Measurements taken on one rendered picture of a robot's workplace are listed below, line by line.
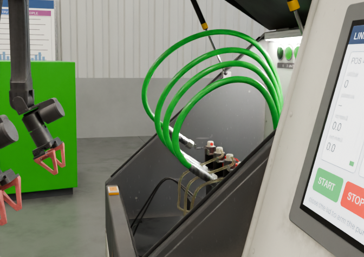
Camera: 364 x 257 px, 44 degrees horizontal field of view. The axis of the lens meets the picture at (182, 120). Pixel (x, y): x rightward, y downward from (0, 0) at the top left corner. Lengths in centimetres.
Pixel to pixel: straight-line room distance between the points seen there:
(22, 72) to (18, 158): 299
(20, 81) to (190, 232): 83
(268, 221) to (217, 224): 11
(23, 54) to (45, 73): 288
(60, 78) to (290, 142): 372
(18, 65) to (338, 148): 108
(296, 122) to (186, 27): 716
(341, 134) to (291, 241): 19
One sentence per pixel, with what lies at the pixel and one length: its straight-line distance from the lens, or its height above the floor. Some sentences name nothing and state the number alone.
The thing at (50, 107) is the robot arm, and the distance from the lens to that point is 148.
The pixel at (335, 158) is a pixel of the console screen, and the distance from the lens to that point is 66.
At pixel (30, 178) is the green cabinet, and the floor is 21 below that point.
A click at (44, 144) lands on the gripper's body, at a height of 108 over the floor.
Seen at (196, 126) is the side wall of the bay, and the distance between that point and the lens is 150.
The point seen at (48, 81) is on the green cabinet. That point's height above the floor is 111.
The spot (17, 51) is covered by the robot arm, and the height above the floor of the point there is 137.
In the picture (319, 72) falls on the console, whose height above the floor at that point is 134.
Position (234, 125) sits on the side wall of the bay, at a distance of 153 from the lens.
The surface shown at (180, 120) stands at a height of 124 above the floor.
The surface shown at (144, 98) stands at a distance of 113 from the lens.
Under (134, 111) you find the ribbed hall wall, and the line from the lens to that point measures 774.
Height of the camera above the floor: 136
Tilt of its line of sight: 8 degrees down
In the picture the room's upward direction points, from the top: 1 degrees clockwise
